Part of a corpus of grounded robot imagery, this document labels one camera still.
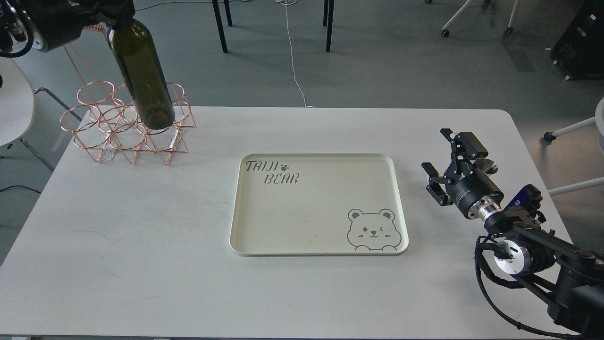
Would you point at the dark green wine bottle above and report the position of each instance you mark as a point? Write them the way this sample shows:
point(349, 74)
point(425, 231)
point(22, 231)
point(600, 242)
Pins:
point(136, 55)

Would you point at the copper wire bottle rack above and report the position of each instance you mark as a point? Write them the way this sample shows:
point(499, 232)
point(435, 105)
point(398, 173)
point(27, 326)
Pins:
point(105, 122)

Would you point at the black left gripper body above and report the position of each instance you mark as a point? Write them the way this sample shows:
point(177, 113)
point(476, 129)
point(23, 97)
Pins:
point(57, 22)

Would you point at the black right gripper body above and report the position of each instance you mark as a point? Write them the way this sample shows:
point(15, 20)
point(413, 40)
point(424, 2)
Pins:
point(470, 189)

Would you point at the silver metal jigger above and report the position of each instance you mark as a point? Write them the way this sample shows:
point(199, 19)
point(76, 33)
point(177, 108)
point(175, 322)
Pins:
point(486, 166)

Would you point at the cream bear print tray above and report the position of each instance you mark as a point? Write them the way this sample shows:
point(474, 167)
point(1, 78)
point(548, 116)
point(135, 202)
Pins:
point(318, 204)

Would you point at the black equipment case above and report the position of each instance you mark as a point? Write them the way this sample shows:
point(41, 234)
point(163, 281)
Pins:
point(580, 49)

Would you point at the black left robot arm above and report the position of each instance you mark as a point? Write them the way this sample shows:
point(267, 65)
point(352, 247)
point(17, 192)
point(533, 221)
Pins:
point(17, 28)

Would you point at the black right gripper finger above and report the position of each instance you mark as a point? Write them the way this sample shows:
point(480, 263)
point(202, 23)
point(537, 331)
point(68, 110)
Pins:
point(440, 187)
point(465, 148)

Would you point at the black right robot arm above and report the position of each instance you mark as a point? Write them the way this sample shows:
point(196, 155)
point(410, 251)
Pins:
point(517, 253)

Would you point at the white chair left edge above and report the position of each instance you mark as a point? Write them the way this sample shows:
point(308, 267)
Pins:
point(17, 107)

